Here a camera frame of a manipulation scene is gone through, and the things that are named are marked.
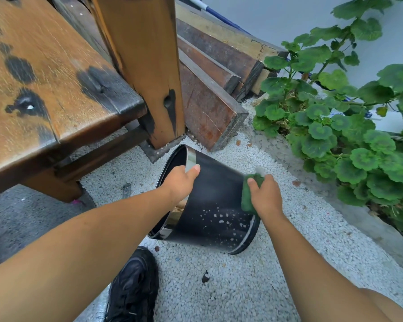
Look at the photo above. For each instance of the person's left hand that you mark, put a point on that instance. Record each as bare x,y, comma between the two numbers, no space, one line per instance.
178,184

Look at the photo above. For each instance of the person's right hand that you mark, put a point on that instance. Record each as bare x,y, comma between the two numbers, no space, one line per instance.
266,197

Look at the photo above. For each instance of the person's left thumb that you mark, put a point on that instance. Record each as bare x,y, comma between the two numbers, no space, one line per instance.
190,173

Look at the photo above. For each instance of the person's right thumb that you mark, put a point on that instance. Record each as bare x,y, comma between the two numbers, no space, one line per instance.
254,188

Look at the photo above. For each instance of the green scouring sponge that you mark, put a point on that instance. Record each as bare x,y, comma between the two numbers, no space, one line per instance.
250,192

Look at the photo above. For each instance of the black metal bin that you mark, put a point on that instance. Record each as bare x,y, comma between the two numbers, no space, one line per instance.
208,204

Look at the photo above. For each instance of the person's left forearm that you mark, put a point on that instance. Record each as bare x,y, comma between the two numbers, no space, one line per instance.
70,248

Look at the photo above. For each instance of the person's right forearm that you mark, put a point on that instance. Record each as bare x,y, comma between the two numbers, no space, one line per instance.
309,268

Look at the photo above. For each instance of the small grey metal object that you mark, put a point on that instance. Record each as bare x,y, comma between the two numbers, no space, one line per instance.
126,190

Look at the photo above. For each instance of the reddish brown wooden plank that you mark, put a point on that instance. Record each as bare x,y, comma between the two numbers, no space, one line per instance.
208,103

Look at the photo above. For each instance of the dark brown wooden plank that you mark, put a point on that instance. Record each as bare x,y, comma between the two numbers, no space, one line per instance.
208,65

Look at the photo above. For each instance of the green geranium plant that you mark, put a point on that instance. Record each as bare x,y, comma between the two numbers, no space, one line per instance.
346,124

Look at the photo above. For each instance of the black shoe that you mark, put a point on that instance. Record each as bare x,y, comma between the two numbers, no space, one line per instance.
134,288

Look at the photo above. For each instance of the pale wooden beam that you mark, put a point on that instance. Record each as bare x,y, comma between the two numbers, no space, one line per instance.
228,35

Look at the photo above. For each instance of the blue and white pole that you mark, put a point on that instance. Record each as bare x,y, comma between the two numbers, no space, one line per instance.
218,15

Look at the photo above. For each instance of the worn wooden bench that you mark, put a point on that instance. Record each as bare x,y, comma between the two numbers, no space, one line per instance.
37,90

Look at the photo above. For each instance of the wooden post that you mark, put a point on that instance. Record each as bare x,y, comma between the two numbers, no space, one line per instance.
144,63

